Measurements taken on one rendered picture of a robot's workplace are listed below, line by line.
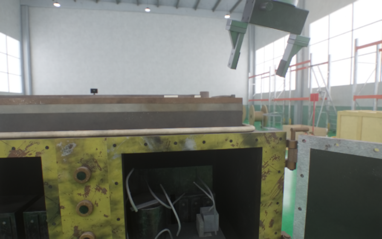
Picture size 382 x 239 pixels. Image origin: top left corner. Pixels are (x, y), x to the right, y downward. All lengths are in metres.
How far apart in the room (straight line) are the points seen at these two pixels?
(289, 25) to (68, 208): 0.83
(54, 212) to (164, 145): 0.42
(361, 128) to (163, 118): 5.13
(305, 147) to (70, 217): 0.85
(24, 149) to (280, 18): 0.80
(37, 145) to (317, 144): 0.93
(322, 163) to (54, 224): 0.93
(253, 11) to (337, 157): 0.54
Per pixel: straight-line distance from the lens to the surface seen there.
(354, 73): 8.90
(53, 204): 0.82
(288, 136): 7.44
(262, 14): 0.48
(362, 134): 5.57
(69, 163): 0.75
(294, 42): 0.53
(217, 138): 0.71
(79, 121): 0.79
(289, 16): 0.51
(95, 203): 0.77
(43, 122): 0.84
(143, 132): 0.68
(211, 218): 0.98
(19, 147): 0.80
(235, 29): 0.46
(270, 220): 0.92
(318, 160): 0.81
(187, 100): 0.75
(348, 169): 0.79
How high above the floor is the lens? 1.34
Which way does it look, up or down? 5 degrees down
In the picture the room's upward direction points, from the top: straight up
